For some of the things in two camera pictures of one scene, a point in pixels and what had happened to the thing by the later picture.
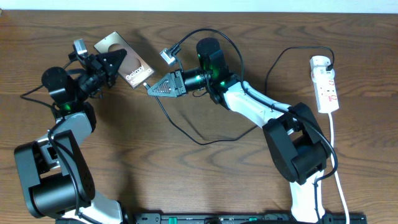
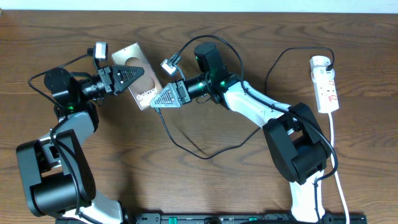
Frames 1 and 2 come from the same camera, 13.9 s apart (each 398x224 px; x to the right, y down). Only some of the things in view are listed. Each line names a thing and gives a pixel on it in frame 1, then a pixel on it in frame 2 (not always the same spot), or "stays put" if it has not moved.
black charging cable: (265, 99) -> (265, 110)
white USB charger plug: (318, 65) stays put
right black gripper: (174, 91) -> (176, 94)
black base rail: (243, 218) stays put
